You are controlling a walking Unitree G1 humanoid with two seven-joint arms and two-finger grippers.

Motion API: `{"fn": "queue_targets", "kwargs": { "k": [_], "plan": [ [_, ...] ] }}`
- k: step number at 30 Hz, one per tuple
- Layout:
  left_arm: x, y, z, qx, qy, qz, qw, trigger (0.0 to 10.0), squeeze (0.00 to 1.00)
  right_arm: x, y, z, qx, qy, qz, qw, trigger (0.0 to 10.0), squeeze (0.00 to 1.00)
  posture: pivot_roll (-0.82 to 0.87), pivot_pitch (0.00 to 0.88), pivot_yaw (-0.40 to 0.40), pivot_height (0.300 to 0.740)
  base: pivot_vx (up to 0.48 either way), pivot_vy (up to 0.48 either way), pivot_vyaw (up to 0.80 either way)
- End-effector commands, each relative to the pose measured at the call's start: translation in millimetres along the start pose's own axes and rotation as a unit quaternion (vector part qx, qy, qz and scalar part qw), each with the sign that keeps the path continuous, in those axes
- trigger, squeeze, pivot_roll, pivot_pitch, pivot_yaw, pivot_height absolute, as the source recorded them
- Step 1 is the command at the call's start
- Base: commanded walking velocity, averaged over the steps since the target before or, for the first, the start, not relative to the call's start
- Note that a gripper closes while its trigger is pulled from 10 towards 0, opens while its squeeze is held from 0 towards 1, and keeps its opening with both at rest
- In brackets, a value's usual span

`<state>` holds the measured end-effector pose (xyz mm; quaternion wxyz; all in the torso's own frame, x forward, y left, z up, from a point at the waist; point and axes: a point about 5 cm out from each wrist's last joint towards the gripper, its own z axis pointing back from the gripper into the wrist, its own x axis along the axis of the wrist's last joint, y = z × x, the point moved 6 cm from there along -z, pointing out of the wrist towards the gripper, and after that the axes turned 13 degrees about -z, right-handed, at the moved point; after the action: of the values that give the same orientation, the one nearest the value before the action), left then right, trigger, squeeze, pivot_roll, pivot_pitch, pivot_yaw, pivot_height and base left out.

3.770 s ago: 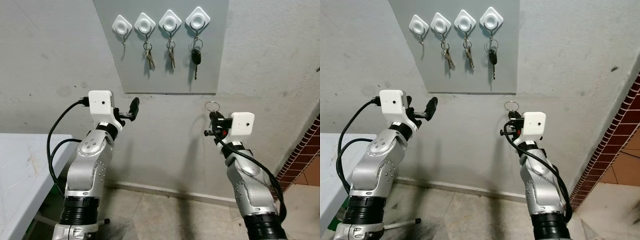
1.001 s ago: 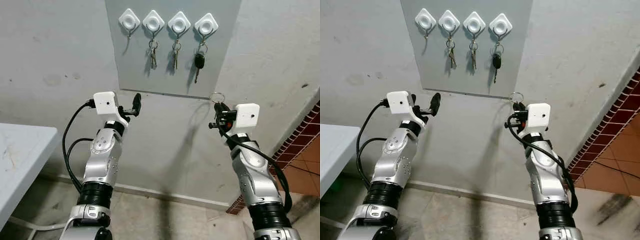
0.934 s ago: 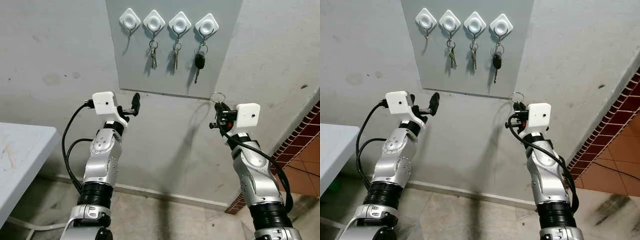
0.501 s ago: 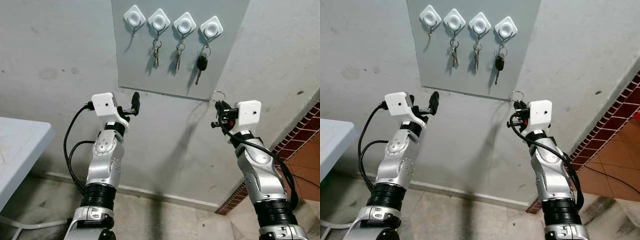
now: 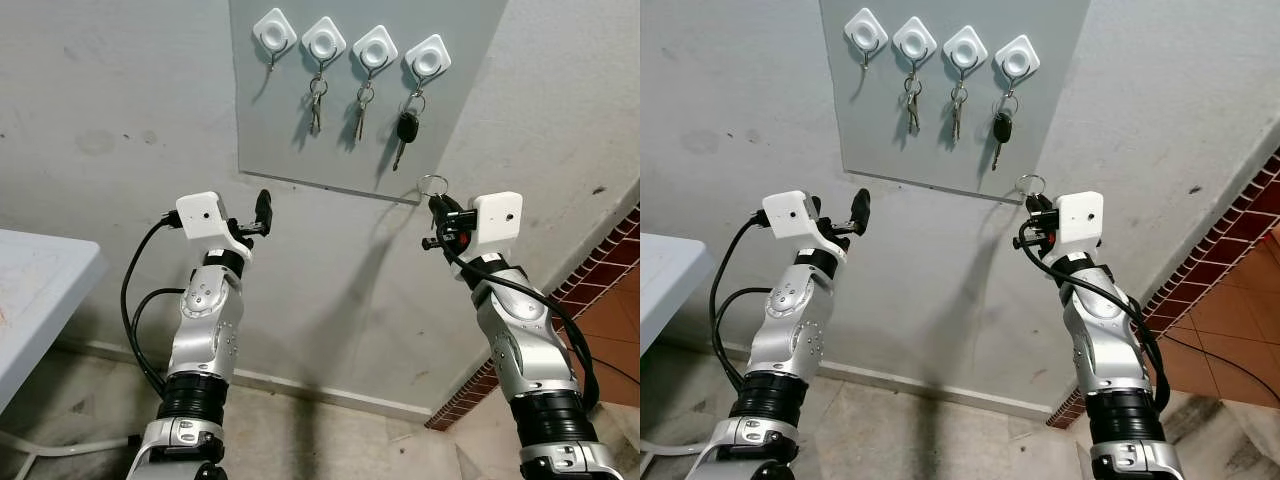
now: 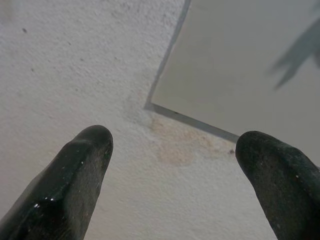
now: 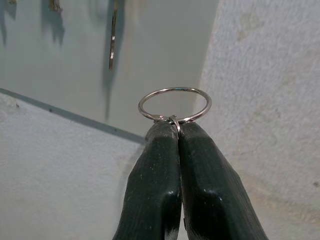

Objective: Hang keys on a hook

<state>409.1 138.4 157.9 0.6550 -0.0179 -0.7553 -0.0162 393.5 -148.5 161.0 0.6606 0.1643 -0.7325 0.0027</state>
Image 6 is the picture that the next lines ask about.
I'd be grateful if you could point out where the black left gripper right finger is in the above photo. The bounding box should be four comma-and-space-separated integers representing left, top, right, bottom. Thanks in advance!
235, 130, 320, 240

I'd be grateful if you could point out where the grey framed wall panel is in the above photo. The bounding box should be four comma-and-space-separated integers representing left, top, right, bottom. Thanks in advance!
143, 0, 320, 167

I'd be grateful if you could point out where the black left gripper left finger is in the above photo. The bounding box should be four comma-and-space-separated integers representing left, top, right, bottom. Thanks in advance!
0, 124, 115, 240

